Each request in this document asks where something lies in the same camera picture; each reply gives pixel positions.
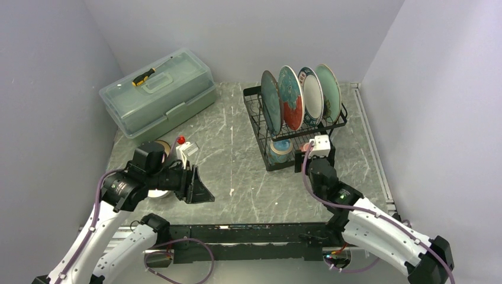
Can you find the pink ceramic mug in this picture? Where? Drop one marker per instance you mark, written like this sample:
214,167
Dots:
304,147

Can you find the red teal rimmed plate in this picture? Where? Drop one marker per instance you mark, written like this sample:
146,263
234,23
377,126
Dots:
313,96

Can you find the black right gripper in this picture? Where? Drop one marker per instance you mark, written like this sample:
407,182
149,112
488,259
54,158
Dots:
312,157

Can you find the black wire dish rack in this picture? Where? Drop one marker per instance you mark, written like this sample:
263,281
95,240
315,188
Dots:
253,102

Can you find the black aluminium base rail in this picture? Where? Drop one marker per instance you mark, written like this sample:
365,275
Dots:
251,239

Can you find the green translucent plastic storage box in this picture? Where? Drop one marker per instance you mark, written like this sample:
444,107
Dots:
175,93

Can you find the dark blue speckled plate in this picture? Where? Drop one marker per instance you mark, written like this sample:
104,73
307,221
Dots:
272,105

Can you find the blue mug orange inside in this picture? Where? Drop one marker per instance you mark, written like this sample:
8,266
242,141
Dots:
279,151

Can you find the light blue flower plate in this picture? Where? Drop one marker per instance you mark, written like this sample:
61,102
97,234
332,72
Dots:
331,93

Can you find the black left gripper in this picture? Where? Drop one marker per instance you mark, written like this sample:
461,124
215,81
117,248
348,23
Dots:
192,189

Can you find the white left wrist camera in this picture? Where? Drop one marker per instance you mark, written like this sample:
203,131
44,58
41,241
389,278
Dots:
183,150

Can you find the yellow black handled screwdriver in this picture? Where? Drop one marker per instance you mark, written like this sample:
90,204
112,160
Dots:
142,78

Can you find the white ceramic bowl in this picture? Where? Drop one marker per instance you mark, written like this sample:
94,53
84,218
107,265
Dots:
158,194

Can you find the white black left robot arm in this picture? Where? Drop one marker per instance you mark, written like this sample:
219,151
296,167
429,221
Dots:
117,195

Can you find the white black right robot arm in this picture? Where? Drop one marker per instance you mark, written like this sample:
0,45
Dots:
356,220

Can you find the red teal flower plate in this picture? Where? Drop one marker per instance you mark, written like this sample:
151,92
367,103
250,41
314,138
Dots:
291,95

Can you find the brown glazed bowl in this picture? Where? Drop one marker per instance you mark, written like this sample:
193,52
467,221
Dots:
167,149

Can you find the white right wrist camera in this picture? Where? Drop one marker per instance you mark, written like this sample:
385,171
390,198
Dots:
319,146

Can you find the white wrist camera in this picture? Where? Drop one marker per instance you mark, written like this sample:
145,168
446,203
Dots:
319,146
183,150

